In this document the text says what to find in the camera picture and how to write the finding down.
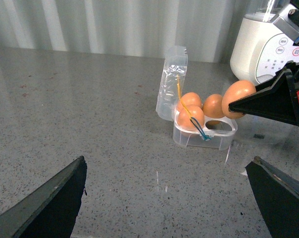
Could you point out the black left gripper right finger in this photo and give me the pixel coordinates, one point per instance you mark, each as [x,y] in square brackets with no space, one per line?
[277,196]

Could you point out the brown egg box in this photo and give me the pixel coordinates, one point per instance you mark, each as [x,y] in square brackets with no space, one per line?
[185,120]
[212,107]
[190,98]

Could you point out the brown egg box rear left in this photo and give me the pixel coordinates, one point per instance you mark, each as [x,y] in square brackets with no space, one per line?
[190,98]

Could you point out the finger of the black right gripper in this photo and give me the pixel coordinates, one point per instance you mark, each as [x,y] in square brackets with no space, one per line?
[276,99]

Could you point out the brown egg box front left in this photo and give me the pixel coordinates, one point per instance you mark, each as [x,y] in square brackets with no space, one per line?
[185,120]

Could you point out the clear plastic egg box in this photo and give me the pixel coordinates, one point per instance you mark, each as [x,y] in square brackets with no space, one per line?
[221,130]

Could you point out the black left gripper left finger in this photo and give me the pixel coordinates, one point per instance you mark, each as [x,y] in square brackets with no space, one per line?
[51,210]

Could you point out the yellow and blue rubber bands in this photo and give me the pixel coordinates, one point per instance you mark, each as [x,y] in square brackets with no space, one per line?
[192,119]

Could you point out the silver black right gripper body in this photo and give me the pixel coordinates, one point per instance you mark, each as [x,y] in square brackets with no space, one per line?
[287,20]

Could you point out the white Joyoung blender appliance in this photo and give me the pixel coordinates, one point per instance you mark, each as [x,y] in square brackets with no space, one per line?
[261,49]

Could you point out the brown egg box rear right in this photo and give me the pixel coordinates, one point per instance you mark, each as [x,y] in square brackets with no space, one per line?
[212,107]

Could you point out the brown egg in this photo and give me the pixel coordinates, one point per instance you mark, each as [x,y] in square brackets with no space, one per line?
[236,91]

